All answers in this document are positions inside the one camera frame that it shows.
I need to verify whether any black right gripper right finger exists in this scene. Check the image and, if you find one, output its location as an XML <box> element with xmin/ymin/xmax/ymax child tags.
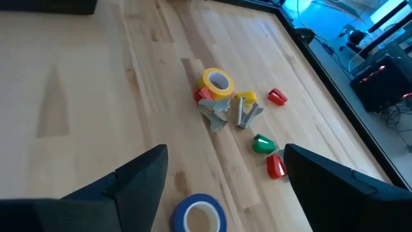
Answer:
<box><xmin>283</xmin><ymin>143</ymin><xmax>412</xmax><ymax>232</ymax></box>

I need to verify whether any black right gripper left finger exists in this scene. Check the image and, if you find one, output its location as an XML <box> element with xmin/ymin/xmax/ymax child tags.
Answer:
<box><xmin>0</xmin><ymin>144</ymin><xmax>169</xmax><ymax>232</ymax></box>

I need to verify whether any blue tape roll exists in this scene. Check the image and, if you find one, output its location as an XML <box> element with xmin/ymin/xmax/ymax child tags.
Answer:
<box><xmin>169</xmin><ymin>193</ymin><xmax>228</xmax><ymax>232</ymax></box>

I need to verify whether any grey metal staple remover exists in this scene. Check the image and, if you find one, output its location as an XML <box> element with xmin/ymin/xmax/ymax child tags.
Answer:
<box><xmin>197</xmin><ymin>98</ymin><xmax>231</xmax><ymax>133</ymax></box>

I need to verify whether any yellow tape roll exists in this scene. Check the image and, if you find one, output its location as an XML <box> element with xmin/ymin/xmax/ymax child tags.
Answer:
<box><xmin>197</xmin><ymin>67</ymin><xmax>235</xmax><ymax>101</ymax></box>

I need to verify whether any green mini stapler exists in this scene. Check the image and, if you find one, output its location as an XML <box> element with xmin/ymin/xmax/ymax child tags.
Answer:
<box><xmin>251</xmin><ymin>133</ymin><xmax>277</xmax><ymax>155</ymax></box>

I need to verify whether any black electronics box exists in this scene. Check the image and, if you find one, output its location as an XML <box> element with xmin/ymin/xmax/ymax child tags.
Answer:
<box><xmin>350</xmin><ymin>41</ymin><xmax>412</xmax><ymax>113</ymax></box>

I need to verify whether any person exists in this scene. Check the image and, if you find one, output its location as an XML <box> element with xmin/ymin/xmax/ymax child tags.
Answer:
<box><xmin>340</xmin><ymin>28</ymin><xmax>368</xmax><ymax>52</ymax></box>

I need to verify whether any black table frame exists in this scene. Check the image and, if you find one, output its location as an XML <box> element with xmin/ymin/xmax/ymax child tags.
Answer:
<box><xmin>212</xmin><ymin>0</ymin><xmax>412</xmax><ymax>191</ymax></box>

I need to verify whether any yellow handled staple remover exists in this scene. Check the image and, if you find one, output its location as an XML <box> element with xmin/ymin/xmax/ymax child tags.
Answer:
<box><xmin>234</xmin><ymin>91</ymin><xmax>264</xmax><ymax>129</ymax></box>

